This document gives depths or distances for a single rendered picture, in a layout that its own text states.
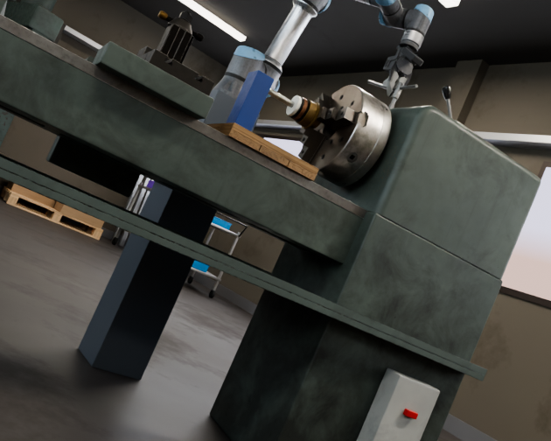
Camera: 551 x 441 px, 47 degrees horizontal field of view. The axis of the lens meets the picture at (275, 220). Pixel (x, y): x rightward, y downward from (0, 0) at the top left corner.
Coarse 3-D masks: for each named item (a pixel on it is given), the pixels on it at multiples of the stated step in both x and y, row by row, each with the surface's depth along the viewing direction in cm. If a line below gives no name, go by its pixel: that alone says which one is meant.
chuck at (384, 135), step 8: (384, 104) 205; (384, 112) 201; (384, 120) 199; (384, 128) 198; (384, 136) 198; (376, 144) 197; (384, 144) 198; (376, 152) 198; (368, 160) 198; (376, 160) 199; (360, 168) 199; (368, 168) 200; (352, 176) 202; (360, 176) 202; (336, 184) 210; (344, 184) 207
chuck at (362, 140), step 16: (336, 96) 212; (352, 96) 203; (368, 96) 200; (368, 112) 196; (320, 128) 213; (352, 128) 194; (368, 128) 195; (336, 144) 199; (352, 144) 194; (368, 144) 196; (320, 160) 203; (336, 160) 197; (320, 176) 208; (336, 176) 203
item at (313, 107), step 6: (300, 96) 201; (306, 102) 199; (312, 102) 200; (300, 108) 198; (306, 108) 199; (312, 108) 199; (318, 108) 200; (300, 114) 198; (306, 114) 198; (312, 114) 199; (300, 120) 200; (306, 120) 199; (312, 120) 200; (306, 126) 202; (312, 126) 203
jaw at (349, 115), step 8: (320, 112) 199; (328, 112) 199; (336, 112) 197; (344, 112) 194; (352, 112) 195; (360, 112) 195; (320, 120) 200; (328, 120) 198; (336, 120) 197; (344, 120) 195; (352, 120) 195; (360, 120) 194; (336, 128) 202
